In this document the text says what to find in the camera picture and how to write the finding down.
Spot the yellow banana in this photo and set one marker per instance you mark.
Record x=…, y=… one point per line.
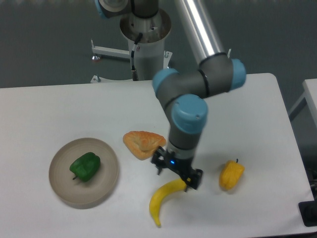
x=159, y=196

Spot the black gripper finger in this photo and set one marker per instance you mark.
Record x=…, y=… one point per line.
x=194, y=179
x=158, y=159

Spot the white side table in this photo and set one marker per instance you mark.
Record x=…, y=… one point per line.
x=308, y=98

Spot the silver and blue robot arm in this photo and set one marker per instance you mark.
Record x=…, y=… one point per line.
x=182, y=96

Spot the green bell pepper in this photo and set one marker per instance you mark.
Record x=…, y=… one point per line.
x=85, y=167

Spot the yellow bell pepper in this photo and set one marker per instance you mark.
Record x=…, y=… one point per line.
x=231, y=174

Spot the triangular baked pastry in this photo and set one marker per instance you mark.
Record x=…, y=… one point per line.
x=143, y=144

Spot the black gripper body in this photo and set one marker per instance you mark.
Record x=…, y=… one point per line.
x=182, y=167

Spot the beige round plate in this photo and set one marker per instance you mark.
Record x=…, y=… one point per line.
x=78, y=194

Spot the black device at table edge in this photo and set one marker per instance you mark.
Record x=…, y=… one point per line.
x=308, y=210

